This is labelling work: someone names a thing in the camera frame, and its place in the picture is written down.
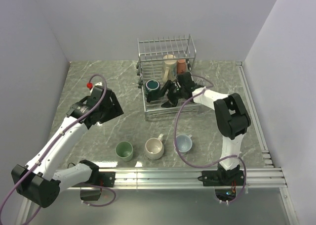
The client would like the light green cup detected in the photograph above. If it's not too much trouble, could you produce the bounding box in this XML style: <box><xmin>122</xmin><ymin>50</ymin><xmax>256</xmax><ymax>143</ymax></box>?
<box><xmin>115</xmin><ymin>141</ymin><xmax>134</xmax><ymax>162</ymax></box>

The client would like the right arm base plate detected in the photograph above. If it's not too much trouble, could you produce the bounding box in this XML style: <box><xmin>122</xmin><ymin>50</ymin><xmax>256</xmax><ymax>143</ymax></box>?
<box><xmin>201</xmin><ymin>169</ymin><xmax>247</xmax><ymax>202</ymax></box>

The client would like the light blue mug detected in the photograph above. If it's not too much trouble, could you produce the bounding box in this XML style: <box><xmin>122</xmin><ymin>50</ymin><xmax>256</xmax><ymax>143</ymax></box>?
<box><xmin>176</xmin><ymin>135</ymin><xmax>193</xmax><ymax>154</ymax></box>

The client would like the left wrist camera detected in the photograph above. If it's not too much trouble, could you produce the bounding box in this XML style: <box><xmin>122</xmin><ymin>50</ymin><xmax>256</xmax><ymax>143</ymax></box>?
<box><xmin>86</xmin><ymin>82</ymin><xmax>103</xmax><ymax>90</ymax></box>

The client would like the metal dish rack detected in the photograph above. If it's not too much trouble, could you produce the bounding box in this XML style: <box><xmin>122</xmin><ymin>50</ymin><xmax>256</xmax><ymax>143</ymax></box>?
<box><xmin>136</xmin><ymin>35</ymin><xmax>197</xmax><ymax>121</ymax></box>

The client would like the cream tall mug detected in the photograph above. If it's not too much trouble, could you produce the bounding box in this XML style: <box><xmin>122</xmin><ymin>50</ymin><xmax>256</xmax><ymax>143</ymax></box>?
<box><xmin>161</xmin><ymin>54</ymin><xmax>177</xmax><ymax>83</ymax></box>

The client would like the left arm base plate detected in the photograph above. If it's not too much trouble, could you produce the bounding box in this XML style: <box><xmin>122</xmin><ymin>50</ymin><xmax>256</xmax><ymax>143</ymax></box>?
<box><xmin>74</xmin><ymin>172</ymin><xmax>117</xmax><ymax>207</ymax></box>

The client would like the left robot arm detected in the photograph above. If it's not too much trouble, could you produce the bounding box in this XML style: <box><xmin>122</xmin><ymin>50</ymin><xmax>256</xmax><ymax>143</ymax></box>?
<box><xmin>11</xmin><ymin>86</ymin><xmax>123</xmax><ymax>208</ymax></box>

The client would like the aluminium rail frame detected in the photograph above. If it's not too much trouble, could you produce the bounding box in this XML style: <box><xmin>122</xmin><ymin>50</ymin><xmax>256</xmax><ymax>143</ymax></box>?
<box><xmin>19</xmin><ymin>60</ymin><xmax>299</xmax><ymax>225</ymax></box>

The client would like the dark green mug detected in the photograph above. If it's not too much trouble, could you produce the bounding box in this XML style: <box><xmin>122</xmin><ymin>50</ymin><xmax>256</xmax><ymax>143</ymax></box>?
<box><xmin>145</xmin><ymin>79</ymin><xmax>161</xmax><ymax>103</ymax></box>

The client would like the beige speckled mug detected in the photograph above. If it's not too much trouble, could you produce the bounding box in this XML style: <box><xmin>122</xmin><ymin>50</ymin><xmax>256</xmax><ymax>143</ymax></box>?
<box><xmin>145</xmin><ymin>134</ymin><xmax>164</xmax><ymax>160</ymax></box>

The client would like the pink mug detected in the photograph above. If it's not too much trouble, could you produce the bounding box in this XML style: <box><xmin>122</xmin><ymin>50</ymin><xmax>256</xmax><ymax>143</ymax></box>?
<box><xmin>176</xmin><ymin>59</ymin><xmax>187</xmax><ymax>75</ymax></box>

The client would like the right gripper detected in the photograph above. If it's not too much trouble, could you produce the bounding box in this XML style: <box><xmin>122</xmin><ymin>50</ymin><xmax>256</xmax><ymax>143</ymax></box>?
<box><xmin>154</xmin><ymin>80</ymin><xmax>185</xmax><ymax>110</ymax></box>

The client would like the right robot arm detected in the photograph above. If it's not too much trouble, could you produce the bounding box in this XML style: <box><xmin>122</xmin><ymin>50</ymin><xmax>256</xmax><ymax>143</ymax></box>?
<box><xmin>147</xmin><ymin>72</ymin><xmax>251</xmax><ymax>186</ymax></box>

